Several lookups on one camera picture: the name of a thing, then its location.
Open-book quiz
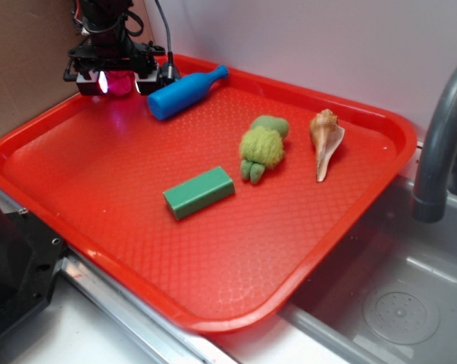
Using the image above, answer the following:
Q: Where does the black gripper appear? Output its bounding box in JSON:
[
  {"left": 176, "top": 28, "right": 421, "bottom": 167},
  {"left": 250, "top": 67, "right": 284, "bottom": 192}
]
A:
[{"left": 63, "top": 36, "right": 166, "bottom": 96}]

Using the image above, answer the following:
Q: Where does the red paper ball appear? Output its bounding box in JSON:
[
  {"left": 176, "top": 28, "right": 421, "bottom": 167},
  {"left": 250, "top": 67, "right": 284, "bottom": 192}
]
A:
[{"left": 106, "top": 71, "right": 133, "bottom": 97}]

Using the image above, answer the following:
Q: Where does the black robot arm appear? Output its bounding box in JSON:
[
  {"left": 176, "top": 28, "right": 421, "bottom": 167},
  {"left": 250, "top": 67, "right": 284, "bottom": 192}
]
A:
[{"left": 63, "top": 1, "right": 165, "bottom": 96}]

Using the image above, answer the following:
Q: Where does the blue plastic bottle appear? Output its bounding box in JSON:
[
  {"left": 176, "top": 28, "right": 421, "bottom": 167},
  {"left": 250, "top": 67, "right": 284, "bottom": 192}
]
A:
[{"left": 147, "top": 65, "right": 229, "bottom": 121}]

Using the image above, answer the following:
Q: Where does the brown cardboard panel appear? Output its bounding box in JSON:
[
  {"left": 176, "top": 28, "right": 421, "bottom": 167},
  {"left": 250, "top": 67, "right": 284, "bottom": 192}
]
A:
[{"left": 0, "top": 0, "right": 155, "bottom": 149}]

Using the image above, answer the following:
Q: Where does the green rectangular block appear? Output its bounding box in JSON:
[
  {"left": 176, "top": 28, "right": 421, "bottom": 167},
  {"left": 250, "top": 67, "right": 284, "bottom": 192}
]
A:
[{"left": 163, "top": 166, "right": 235, "bottom": 220}]

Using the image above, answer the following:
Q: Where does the green plush turtle toy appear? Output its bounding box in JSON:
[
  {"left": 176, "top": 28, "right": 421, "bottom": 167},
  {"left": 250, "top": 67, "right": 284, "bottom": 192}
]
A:
[{"left": 239, "top": 115, "right": 290, "bottom": 184}]

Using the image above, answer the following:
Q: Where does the red plastic tray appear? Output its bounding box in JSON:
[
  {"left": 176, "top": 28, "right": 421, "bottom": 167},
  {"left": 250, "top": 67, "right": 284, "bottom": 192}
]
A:
[{"left": 0, "top": 70, "right": 416, "bottom": 333}]

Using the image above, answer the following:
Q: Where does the tan conch seashell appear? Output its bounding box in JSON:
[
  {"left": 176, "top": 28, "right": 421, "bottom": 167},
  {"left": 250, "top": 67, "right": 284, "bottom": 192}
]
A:
[{"left": 309, "top": 109, "right": 346, "bottom": 182}]

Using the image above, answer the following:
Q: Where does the grey toy faucet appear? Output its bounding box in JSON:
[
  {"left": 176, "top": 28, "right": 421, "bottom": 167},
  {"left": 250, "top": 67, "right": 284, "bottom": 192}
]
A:
[{"left": 411, "top": 68, "right": 457, "bottom": 223}]

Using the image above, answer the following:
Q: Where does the grey toy sink basin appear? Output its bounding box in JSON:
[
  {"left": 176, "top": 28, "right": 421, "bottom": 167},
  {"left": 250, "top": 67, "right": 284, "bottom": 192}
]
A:
[{"left": 281, "top": 178, "right": 457, "bottom": 363}]

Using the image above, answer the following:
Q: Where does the grey braided cable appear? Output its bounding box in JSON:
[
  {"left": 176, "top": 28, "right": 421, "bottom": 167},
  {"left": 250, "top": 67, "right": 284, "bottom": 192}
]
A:
[{"left": 153, "top": 0, "right": 182, "bottom": 85}]

